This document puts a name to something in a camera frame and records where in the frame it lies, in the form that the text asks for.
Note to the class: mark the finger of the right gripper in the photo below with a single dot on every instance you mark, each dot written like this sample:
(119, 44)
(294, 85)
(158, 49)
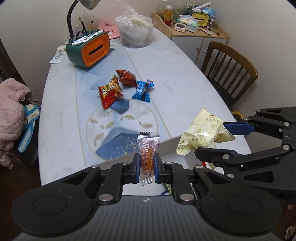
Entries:
(274, 122)
(275, 166)

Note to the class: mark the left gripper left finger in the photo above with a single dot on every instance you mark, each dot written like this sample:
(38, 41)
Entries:
(117, 176)

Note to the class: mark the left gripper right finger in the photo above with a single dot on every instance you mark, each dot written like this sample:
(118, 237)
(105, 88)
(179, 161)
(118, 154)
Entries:
(175, 175)

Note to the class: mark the clear orange sausage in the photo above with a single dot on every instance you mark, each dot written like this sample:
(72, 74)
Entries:
(148, 145)

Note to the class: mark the cream yellow snack bag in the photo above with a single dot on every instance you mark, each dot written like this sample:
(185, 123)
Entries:
(206, 130)

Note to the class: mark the blue black snack packet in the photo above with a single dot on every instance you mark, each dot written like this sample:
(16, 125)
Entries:
(142, 91)

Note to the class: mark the yellow basket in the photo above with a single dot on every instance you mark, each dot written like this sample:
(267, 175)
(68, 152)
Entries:
(238, 115)

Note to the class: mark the brown wooden chair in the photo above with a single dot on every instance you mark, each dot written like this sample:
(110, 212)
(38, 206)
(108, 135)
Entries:
(229, 71)

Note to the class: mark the red orange chip bag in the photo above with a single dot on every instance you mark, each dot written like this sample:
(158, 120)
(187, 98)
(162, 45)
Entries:
(110, 92)

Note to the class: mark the dark red foil packet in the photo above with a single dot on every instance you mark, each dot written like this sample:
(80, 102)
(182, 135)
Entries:
(127, 78)

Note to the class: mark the wooden corner cabinet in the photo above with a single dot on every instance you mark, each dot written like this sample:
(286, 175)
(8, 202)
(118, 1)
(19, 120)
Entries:
(194, 45)

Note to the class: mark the orange green tissue box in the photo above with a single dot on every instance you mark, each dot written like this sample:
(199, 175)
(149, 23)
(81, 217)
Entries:
(89, 53)

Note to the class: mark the yellow tissue holder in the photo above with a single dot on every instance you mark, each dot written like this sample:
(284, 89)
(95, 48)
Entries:
(202, 19)

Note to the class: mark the white wet wipes pack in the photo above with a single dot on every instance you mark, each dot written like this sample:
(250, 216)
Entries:
(191, 23)

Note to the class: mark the pink padded jacket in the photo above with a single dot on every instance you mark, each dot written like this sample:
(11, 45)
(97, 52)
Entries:
(13, 95)

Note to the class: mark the white digital timer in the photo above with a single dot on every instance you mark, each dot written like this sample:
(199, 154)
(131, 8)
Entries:
(180, 27)

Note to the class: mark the white marker pen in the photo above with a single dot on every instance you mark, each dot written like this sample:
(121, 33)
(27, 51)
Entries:
(86, 38)

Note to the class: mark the clear plastic bag of food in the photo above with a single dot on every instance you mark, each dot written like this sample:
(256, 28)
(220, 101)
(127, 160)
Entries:
(135, 30)

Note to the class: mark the pink booklet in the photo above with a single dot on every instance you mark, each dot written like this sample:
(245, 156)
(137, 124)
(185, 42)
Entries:
(111, 30)

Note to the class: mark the orange liquid bottle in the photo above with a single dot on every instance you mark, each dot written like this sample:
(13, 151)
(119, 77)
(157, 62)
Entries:
(168, 15)

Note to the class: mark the silver desk lamp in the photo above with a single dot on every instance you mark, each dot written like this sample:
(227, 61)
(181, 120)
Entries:
(74, 19)

